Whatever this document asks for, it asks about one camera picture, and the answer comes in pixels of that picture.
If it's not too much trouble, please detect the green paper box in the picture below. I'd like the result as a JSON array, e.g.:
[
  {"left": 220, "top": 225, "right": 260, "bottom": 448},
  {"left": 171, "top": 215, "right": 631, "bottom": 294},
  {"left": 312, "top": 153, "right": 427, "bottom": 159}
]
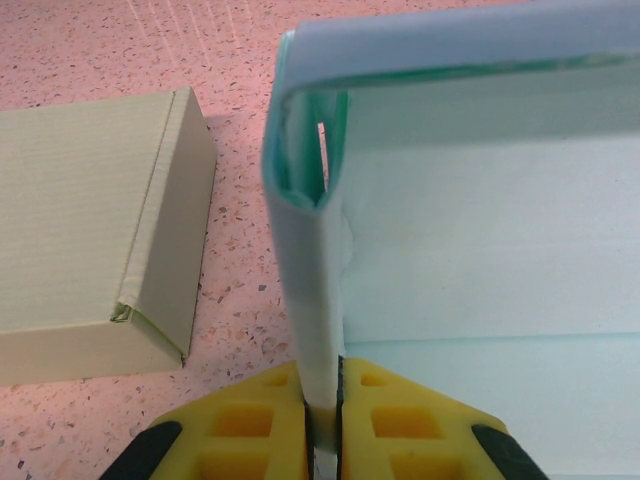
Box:
[{"left": 0, "top": 85, "right": 217, "bottom": 387}]

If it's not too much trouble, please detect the light blue paper box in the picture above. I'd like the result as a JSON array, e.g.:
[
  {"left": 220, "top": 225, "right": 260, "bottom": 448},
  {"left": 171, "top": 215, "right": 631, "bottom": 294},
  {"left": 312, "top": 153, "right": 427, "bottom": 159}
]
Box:
[{"left": 260, "top": 0, "right": 640, "bottom": 480}]

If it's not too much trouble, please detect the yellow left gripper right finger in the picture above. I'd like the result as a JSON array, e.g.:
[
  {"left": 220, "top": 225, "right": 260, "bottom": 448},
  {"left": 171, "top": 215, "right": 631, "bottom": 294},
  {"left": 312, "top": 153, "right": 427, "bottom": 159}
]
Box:
[{"left": 337, "top": 355, "right": 549, "bottom": 480}]

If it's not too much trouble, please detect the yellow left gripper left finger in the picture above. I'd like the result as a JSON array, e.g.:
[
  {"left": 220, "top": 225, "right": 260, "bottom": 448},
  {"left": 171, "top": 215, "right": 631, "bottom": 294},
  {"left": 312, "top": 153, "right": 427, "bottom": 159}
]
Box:
[{"left": 107, "top": 359, "right": 312, "bottom": 480}]

